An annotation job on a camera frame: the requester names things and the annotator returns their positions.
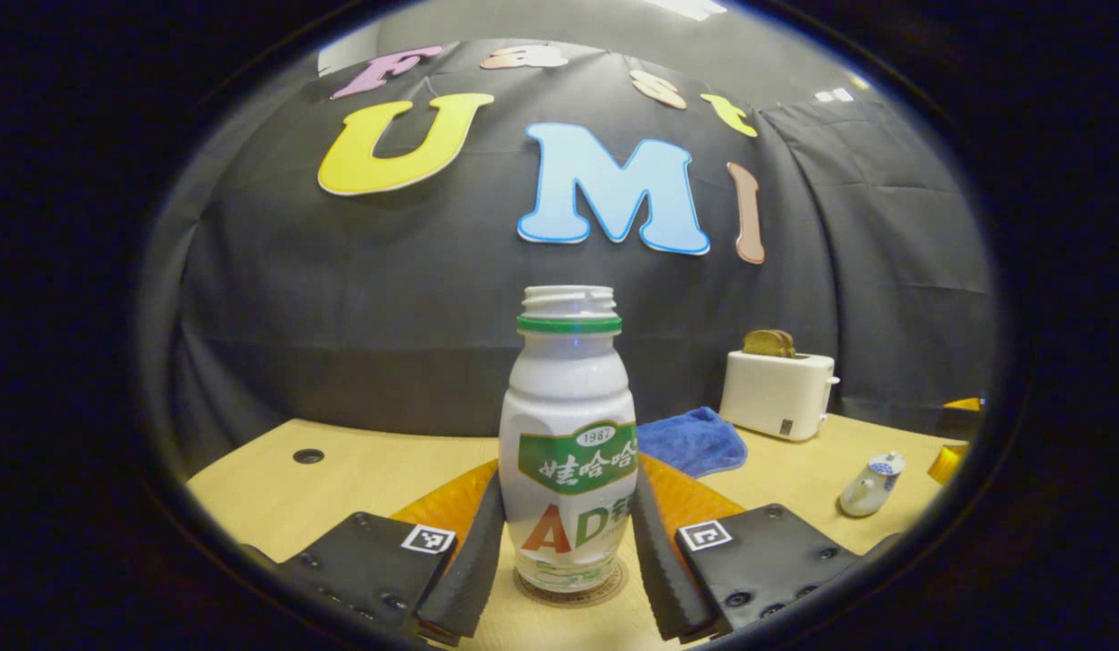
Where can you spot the white blue-patterned teacup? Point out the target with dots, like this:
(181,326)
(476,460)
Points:
(862,495)

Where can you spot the white toaster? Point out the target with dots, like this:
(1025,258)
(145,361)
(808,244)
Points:
(776,393)

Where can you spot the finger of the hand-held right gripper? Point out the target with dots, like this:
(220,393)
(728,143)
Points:
(962,418)
(946,463)

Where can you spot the brown toast slice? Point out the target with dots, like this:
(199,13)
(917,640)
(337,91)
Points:
(785,345)
(758,344)

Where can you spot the blue towel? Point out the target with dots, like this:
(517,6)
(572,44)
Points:
(695,443)

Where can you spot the white water bottle green label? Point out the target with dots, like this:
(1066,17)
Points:
(568,398)

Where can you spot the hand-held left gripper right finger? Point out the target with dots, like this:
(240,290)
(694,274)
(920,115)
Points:
(654,561)

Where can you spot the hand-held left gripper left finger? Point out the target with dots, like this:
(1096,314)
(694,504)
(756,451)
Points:
(474,561)

